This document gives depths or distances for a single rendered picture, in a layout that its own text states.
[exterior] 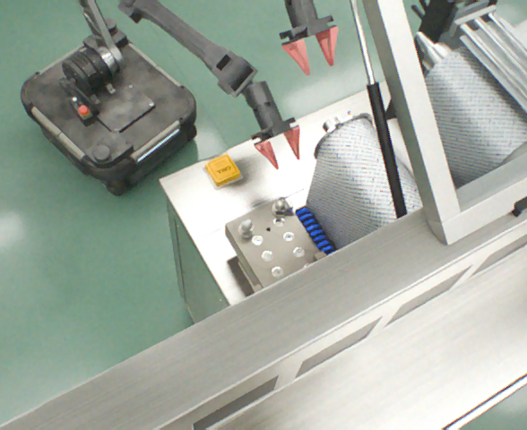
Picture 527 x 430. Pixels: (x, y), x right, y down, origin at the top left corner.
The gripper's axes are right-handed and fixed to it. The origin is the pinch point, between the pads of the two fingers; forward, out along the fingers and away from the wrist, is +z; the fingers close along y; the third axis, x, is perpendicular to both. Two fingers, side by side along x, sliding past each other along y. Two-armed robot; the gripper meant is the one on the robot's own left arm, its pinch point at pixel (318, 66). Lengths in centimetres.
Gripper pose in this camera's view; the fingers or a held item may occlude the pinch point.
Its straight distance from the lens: 134.5
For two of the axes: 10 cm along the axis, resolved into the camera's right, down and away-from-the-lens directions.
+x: 3.8, 1.4, -9.1
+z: 3.3, 9.0, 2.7
